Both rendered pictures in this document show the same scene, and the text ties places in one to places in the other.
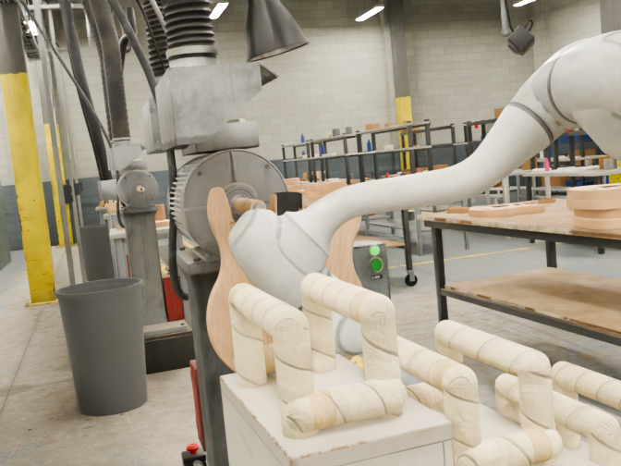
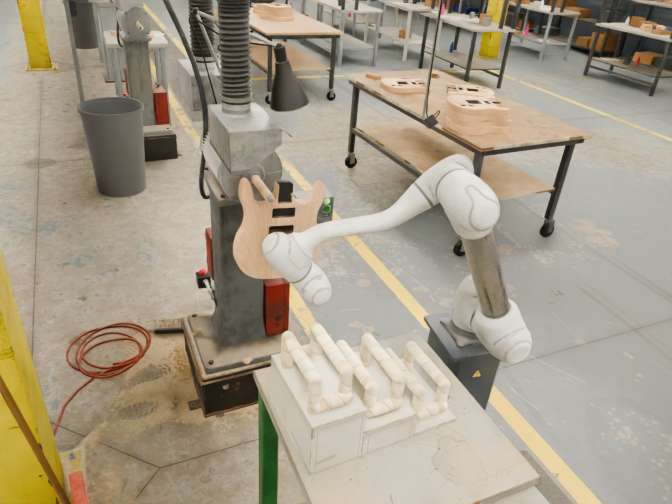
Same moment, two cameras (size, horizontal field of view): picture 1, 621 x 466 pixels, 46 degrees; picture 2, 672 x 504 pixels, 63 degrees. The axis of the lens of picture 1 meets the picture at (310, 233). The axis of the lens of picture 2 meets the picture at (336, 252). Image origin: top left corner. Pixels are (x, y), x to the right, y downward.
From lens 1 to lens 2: 0.85 m
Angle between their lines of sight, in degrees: 27
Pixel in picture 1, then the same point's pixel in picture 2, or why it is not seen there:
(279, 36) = (293, 102)
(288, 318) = (316, 381)
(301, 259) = (299, 263)
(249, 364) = (287, 362)
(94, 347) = (110, 152)
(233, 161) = not seen: hidden behind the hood
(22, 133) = not seen: outside the picture
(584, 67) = (453, 199)
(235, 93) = (266, 146)
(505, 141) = (409, 207)
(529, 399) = (395, 390)
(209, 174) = not seen: hidden behind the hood
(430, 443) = (358, 416)
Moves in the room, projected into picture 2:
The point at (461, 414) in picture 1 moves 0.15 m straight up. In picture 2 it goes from (370, 399) to (376, 353)
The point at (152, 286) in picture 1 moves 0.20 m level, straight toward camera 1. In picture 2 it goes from (146, 97) to (147, 104)
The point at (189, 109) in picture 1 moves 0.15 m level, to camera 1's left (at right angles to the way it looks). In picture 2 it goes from (240, 155) to (191, 155)
